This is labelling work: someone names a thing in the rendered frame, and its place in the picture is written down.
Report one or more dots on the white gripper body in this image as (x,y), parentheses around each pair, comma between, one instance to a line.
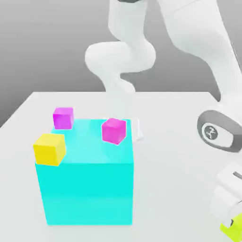
(227,178)

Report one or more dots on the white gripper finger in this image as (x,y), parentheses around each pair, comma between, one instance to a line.
(222,204)

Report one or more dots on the small lime cube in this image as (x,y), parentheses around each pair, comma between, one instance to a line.
(234,231)

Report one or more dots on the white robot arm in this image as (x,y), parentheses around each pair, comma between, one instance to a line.
(196,37)

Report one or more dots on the small magenta cube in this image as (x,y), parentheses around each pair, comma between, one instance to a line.
(62,119)
(113,131)

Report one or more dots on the small yellow cube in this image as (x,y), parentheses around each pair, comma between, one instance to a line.
(48,150)

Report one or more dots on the large cyan box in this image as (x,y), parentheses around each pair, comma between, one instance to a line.
(88,189)

